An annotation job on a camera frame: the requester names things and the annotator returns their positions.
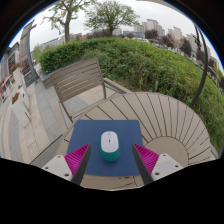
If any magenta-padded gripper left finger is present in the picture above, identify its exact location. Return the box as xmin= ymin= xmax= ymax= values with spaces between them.
xmin=41 ymin=143 xmax=92 ymax=186

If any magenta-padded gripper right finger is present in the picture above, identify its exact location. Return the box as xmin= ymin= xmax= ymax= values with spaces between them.
xmin=131 ymin=143 xmax=184 ymax=186

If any white and teal computer mouse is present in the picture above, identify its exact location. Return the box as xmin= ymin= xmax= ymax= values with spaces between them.
xmin=100 ymin=130 xmax=122 ymax=163

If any blue rectangular mouse pad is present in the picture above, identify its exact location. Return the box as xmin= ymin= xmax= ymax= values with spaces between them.
xmin=66 ymin=119 xmax=145 ymax=178

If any white planter with orange flowers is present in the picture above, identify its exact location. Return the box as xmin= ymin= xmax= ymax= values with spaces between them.
xmin=10 ymin=92 xmax=33 ymax=128

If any brown slatted garden chair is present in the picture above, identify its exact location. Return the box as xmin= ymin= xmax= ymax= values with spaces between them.
xmin=49 ymin=57 xmax=133 ymax=123

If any white planter with red flowers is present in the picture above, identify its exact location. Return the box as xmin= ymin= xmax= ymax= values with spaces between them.
xmin=9 ymin=63 xmax=26 ymax=91

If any dark tall sign pillar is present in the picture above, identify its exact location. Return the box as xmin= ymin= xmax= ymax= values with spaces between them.
xmin=19 ymin=19 xmax=40 ymax=88

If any thin-crowned tree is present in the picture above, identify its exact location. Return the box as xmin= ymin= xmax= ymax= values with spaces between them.
xmin=43 ymin=0 xmax=94 ymax=44

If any round-crowned tree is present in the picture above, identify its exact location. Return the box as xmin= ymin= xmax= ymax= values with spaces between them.
xmin=84 ymin=0 xmax=140 ymax=37

